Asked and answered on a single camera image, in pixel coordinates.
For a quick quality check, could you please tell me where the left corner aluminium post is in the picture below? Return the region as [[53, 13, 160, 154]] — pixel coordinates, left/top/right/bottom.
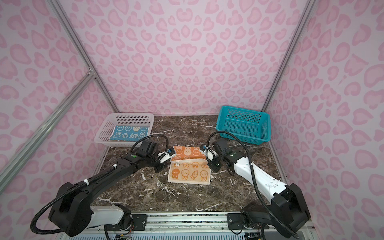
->
[[47, 0, 120, 113]]

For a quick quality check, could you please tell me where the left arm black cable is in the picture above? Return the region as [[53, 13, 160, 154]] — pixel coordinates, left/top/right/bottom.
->
[[29, 134, 170, 235]]

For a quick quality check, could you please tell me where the white plastic basket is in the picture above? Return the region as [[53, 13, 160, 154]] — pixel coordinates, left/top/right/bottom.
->
[[94, 113, 154, 147]]

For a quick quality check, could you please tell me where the teal patterned towel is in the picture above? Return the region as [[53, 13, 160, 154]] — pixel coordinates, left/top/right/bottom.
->
[[109, 126, 149, 142]]

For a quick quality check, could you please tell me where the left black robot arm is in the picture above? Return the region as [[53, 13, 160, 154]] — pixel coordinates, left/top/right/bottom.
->
[[49, 140, 176, 237]]

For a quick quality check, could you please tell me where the teal plastic basket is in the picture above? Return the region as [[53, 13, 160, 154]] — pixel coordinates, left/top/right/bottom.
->
[[216, 106, 271, 145]]

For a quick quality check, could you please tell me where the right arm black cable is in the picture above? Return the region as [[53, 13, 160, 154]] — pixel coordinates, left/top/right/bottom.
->
[[206, 130, 300, 239]]

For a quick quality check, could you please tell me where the orange patterned towel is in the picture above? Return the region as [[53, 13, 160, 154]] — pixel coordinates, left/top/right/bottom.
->
[[168, 146, 211, 185]]

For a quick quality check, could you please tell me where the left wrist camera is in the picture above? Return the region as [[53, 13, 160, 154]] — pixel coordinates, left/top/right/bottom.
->
[[158, 149, 177, 164]]

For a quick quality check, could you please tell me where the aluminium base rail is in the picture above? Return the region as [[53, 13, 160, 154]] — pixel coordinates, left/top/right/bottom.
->
[[55, 211, 320, 240]]

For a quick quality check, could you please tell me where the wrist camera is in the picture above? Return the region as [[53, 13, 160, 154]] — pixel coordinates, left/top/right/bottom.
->
[[200, 144, 217, 163], [158, 149, 177, 164]]

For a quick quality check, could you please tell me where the corner aluminium post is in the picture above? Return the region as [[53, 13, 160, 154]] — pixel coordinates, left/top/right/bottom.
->
[[47, 0, 120, 113], [262, 0, 319, 112]]

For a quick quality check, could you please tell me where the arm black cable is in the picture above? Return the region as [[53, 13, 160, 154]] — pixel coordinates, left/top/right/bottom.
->
[[206, 130, 300, 239], [29, 134, 170, 235]]

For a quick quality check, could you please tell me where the left diagonal aluminium strut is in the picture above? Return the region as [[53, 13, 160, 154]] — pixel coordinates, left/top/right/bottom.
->
[[1, 71, 94, 193]]

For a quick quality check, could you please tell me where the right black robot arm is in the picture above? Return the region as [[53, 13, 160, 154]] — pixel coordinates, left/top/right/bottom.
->
[[200, 138, 311, 239]]

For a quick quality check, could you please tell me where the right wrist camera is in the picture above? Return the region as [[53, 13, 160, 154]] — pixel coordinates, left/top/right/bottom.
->
[[200, 144, 217, 163]]

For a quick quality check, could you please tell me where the right corner aluminium post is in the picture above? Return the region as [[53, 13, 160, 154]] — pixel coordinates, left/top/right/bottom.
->
[[262, 0, 319, 112]]

